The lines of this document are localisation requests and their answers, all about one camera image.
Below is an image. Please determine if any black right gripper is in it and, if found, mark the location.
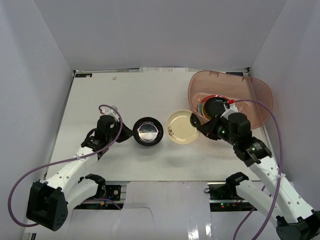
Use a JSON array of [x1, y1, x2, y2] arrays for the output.
[[197, 113, 238, 146]]

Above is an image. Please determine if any red and teal floral plate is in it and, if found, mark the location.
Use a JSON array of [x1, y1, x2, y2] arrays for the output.
[[197, 94, 231, 120]]

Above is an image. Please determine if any glossy black plate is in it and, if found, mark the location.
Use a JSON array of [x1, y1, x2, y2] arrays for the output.
[[201, 96, 229, 120], [133, 117, 164, 147]]

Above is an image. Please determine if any cream plate with black accent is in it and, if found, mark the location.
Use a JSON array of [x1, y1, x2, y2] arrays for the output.
[[164, 109, 200, 145]]

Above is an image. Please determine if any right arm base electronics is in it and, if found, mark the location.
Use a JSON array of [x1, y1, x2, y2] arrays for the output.
[[204, 182, 253, 212]]

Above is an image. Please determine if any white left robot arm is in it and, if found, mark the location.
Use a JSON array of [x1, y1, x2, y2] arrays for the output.
[[26, 113, 132, 232]]

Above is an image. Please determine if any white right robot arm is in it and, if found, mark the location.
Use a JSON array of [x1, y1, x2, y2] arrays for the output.
[[190, 112, 320, 240]]

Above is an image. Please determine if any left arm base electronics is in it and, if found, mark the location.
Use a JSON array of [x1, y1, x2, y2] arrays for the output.
[[75, 184, 126, 210]]

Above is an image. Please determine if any translucent pink plastic bin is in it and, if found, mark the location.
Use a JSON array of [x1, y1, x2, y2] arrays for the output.
[[188, 70, 274, 130]]

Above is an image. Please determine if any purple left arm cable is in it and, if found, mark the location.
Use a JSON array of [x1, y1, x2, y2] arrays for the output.
[[7, 104, 124, 228]]

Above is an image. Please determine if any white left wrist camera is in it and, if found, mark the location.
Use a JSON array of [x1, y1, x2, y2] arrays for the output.
[[98, 104, 120, 122]]

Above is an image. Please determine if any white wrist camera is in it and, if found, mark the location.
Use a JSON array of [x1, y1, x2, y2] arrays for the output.
[[221, 99, 239, 119], [98, 104, 120, 122]]

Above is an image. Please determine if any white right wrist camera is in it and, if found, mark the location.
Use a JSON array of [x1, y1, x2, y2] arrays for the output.
[[221, 99, 239, 119]]

